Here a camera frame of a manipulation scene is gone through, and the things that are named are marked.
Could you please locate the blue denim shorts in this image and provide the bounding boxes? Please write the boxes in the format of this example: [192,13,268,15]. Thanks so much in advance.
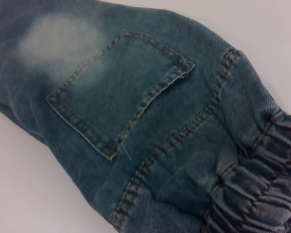
[0,0,291,233]

